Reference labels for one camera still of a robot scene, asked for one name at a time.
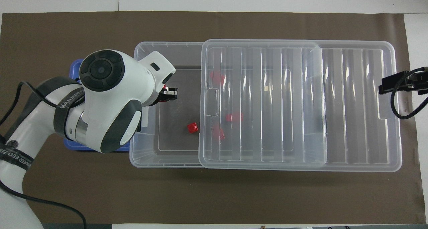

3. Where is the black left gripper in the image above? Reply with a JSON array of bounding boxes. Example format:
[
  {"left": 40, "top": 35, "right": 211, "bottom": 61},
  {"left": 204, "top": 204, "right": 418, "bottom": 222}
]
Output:
[{"left": 144, "top": 87, "right": 179, "bottom": 108}]

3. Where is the clear plastic storage box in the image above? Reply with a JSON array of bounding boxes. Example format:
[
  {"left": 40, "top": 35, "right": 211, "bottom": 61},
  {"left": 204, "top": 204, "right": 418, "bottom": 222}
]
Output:
[{"left": 130, "top": 41, "right": 327, "bottom": 168}]

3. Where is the blue plastic tray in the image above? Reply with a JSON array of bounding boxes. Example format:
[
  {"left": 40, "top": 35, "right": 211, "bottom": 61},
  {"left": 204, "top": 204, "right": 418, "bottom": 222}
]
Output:
[{"left": 64, "top": 59, "right": 134, "bottom": 152}]

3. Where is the brown paper table mat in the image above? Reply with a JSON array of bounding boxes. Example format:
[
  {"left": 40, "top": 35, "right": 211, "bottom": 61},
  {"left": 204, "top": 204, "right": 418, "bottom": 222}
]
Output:
[{"left": 0, "top": 11, "right": 427, "bottom": 224}]

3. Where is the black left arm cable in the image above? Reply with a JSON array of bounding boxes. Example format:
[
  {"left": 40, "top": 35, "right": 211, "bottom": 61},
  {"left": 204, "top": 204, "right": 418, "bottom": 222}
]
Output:
[{"left": 0, "top": 81, "right": 87, "bottom": 229}]

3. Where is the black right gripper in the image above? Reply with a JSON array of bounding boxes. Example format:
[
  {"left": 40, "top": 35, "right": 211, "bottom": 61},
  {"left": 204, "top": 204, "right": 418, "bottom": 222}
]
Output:
[{"left": 379, "top": 67, "right": 428, "bottom": 96}]

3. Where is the clear ribbed plastic lid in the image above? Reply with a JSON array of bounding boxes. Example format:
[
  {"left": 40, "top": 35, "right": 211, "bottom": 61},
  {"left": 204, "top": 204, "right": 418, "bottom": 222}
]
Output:
[{"left": 199, "top": 39, "right": 402, "bottom": 172}]

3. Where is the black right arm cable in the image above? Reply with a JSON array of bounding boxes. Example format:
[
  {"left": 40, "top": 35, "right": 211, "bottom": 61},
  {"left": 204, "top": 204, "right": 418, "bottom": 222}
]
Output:
[{"left": 390, "top": 67, "right": 428, "bottom": 120}]

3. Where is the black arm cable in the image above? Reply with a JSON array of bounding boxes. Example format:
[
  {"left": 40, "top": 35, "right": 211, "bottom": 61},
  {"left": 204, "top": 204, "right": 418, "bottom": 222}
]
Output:
[
  {"left": 390, "top": 67, "right": 428, "bottom": 120},
  {"left": 0, "top": 81, "right": 87, "bottom": 229}
]

